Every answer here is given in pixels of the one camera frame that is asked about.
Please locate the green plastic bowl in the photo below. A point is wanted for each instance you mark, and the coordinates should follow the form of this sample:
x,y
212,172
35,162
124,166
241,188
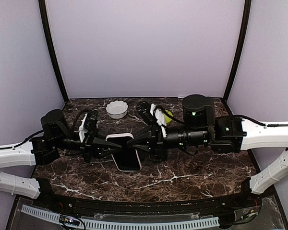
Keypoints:
x,y
168,119

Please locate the white fluted ceramic bowl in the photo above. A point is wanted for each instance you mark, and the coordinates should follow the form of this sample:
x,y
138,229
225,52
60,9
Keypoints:
x,y
117,109

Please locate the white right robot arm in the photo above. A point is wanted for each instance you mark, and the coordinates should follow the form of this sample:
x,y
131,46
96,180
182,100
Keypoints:
x,y
226,134

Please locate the black front rail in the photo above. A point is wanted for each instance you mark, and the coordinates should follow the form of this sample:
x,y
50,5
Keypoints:
x,y
84,207

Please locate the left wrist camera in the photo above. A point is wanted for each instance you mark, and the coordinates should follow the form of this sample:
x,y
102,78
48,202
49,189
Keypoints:
x,y
89,123

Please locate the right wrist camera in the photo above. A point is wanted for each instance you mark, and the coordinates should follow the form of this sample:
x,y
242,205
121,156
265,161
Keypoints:
x,y
153,117

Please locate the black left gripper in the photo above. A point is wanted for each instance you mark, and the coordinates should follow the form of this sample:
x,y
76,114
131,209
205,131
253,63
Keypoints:
x,y
93,148

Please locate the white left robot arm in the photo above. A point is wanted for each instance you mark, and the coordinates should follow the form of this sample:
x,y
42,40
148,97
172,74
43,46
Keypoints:
x,y
42,148

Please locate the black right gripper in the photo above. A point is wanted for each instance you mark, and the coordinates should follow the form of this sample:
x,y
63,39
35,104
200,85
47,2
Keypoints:
x,y
156,145

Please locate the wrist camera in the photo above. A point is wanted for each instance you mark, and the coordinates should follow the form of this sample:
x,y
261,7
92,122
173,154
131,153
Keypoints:
x,y
89,123
153,117

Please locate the black frame post left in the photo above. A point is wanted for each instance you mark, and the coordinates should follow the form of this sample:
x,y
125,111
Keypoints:
x,y
51,49

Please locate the white slotted cable duct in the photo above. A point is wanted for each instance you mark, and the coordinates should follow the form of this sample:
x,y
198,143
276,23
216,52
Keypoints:
x,y
118,223

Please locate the black frame post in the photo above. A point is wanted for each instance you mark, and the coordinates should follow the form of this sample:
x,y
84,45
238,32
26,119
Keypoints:
x,y
239,49
51,49

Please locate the black frame post right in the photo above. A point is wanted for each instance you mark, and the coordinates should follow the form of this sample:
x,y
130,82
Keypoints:
x,y
239,49

